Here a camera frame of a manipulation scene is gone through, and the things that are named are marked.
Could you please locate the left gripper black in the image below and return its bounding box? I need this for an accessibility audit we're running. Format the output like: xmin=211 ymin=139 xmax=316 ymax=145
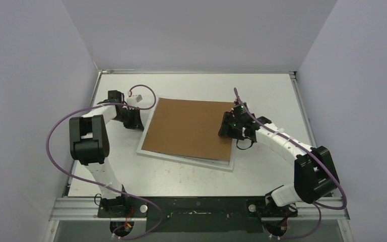
xmin=113 ymin=107 xmax=145 ymax=132

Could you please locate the white picture frame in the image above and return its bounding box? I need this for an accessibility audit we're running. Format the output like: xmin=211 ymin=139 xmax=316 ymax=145
xmin=136 ymin=96 xmax=241 ymax=172

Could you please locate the white brown backing board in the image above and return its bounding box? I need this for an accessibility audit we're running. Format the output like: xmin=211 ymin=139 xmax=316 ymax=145
xmin=141 ymin=97 xmax=238 ymax=162

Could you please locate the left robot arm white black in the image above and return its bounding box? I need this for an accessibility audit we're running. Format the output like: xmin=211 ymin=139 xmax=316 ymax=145
xmin=69 ymin=90 xmax=144 ymax=217

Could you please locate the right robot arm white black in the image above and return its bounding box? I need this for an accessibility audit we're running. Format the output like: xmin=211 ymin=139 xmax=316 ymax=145
xmin=218 ymin=102 xmax=340 ymax=216

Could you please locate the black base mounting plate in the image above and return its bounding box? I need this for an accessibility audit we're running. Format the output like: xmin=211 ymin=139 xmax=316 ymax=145
xmin=97 ymin=196 xmax=298 ymax=233

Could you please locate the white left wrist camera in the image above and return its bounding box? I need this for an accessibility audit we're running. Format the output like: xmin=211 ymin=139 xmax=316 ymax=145
xmin=125 ymin=91 xmax=143 ymax=107

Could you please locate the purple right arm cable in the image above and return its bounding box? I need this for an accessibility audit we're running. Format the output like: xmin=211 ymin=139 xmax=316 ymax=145
xmin=233 ymin=87 xmax=348 ymax=240

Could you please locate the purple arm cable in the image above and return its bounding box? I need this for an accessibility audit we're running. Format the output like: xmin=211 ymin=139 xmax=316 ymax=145
xmin=233 ymin=87 xmax=348 ymax=240
xmin=45 ymin=84 xmax=165 ymax=241

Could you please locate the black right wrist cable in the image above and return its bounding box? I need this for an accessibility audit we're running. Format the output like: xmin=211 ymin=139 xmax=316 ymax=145
xmin=235 ymin=137 xmax=256 ymax=151

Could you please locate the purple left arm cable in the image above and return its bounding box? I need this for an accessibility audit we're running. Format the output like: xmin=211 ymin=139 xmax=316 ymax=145
xmin=45 ymin=84 xmax=165 ymax=241

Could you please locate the aluminium front rail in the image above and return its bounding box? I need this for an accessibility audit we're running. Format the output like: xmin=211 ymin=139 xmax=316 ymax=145
xmin=49 ymin=197 xmax=350 ymax=221

